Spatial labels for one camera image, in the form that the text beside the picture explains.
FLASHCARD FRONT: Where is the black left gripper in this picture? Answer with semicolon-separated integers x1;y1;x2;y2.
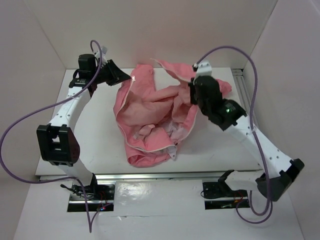
91;59;130;86

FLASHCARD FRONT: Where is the pink zip-up jacket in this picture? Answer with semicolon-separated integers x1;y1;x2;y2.
112;57;233;169

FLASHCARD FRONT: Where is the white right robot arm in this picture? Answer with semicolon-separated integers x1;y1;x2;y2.
188;75;305;202

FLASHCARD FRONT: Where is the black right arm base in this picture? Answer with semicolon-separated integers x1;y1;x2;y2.
200;170;250;210

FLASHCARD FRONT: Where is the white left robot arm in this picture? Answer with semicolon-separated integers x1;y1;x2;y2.
36;52;131;200

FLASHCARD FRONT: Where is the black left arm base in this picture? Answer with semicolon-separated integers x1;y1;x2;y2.
60;182;116;213

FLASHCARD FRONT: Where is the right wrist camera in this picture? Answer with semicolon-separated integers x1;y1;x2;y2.
192;60;212;78

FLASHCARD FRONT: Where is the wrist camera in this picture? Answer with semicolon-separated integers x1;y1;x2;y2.
94;46;108;62
192;60;212;78

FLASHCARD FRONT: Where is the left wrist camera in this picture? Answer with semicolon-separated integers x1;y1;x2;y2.
94;46;108;62

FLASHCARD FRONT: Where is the aluminium right side rail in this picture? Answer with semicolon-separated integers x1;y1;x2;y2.
231;68;252;116

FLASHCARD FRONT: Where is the aluminium rail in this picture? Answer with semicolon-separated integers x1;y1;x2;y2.
37;169;251;182
231;68;252;116

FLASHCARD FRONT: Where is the aluminium front rail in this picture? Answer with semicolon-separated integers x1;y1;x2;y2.
37;169;251;182

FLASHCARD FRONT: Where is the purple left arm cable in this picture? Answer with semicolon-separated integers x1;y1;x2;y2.
0;39;112;233

